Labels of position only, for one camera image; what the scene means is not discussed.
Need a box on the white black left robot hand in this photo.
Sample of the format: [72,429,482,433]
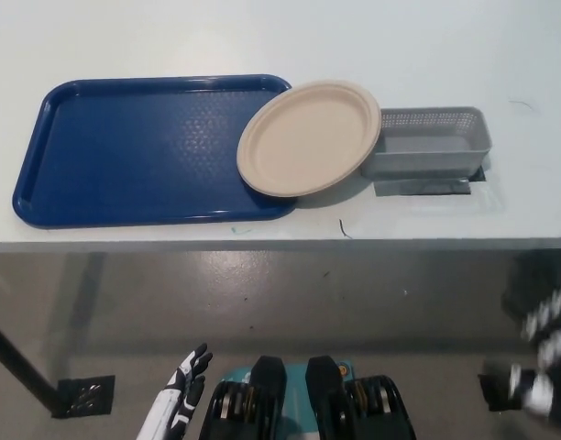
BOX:
[135,342,215,440]

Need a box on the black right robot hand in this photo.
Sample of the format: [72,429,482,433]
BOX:
[508,278,561,440]

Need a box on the beige round paper plate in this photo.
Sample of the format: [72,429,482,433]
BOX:
[236,79,383,200]

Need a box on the black table foot plate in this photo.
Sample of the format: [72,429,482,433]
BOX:
[477,372,515,413]
[50,375,116,419]

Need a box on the blue plastic serving tray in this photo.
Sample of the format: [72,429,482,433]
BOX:
[11,73,301,228]

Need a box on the black teal robot body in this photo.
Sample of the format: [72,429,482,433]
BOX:
[201,354,417,440]

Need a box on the black table leg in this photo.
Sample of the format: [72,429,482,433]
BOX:
[0,315,64,416]

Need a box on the grey perforated plastic basket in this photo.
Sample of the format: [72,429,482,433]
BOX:
[358,105,495,181]

